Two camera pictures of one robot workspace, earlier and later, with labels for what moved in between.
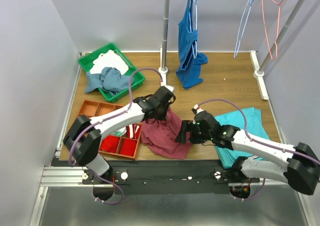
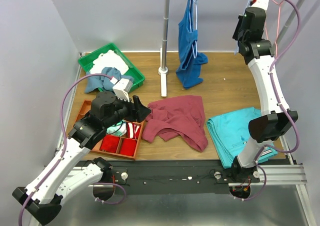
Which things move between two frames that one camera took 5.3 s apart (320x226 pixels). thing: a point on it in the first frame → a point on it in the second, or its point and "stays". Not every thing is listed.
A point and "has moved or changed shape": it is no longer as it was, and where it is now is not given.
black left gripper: (160, 110) → (136, 108)
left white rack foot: (163, 71) stays
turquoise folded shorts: (248, 120) stays
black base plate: (169, 177) stays
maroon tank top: (160, 136) has moved or changed shape
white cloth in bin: (108, 59) stays
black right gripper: (186, 125) → (235, 34)
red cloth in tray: (109, 143) stays
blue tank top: (188, 71) stays
